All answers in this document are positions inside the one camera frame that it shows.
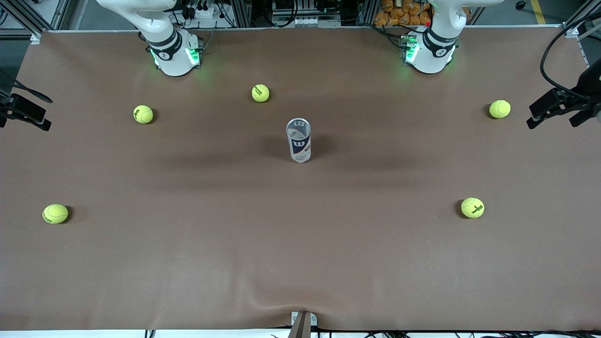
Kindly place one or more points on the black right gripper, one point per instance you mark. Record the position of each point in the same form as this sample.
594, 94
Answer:
19, 108

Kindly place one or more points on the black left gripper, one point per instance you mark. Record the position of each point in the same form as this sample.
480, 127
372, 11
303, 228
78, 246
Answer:
592, 84

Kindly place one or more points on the white blue tennis ball can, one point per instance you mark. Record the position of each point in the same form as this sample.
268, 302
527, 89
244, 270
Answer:
299, 145

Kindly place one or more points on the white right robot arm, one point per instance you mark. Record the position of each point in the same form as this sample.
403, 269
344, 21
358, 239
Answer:
171, 56

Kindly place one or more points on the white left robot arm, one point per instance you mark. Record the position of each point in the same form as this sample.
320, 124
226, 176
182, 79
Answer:
434, 51

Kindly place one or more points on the yellow tennis ball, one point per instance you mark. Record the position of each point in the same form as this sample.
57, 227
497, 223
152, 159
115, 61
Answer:
143, 114
260, 93
473, 207
500, 109
55, 213

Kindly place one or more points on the orange packets pile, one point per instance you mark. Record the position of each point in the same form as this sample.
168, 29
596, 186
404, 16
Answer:
404, 11

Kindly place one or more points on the white power strip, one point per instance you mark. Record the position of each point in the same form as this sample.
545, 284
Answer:
202, 11

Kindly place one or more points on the electronics unit with white terminals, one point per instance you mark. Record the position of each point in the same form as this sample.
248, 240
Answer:
305, 21

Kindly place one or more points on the aluminium corner frame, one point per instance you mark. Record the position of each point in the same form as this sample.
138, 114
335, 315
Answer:
574, 29
63, 11

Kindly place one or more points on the aluminium frame post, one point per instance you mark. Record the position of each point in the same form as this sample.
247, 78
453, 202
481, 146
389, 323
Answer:
239, 11
366, 11

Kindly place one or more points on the metal bracket with brown strip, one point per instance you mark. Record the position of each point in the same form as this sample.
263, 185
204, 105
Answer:
303, 324

